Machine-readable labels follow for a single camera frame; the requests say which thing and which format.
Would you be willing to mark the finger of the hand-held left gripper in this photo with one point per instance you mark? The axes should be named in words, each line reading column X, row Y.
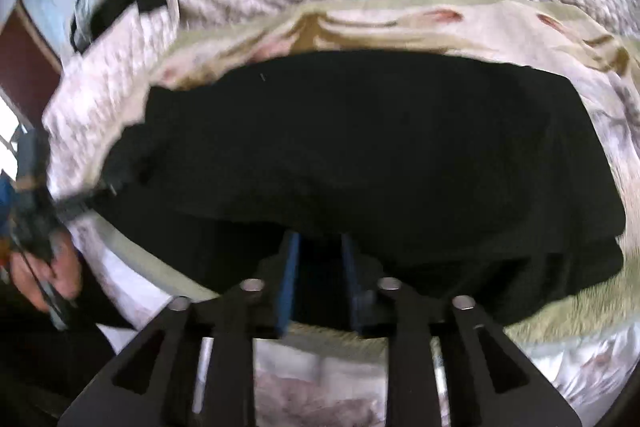
column 80, row 204

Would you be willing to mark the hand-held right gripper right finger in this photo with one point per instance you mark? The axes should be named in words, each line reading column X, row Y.
column 356, row 292

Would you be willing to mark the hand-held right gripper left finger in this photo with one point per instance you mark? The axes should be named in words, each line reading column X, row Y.
column 286, row 287

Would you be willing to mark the black pants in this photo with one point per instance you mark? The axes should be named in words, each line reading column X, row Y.
column 350, row 147

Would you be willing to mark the person's left forearm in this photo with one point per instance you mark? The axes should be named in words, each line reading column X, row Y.
column 40, row 367

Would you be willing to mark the person's left hand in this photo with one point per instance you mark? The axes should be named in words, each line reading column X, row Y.
column 65, row 272

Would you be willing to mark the window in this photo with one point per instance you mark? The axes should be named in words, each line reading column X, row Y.
column 10, row 132

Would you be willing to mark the brown wooden door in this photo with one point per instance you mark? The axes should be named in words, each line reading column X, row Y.
column 30, row 62

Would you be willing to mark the floral fleece blanket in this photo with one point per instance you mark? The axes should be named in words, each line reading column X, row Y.
column 500, row 27

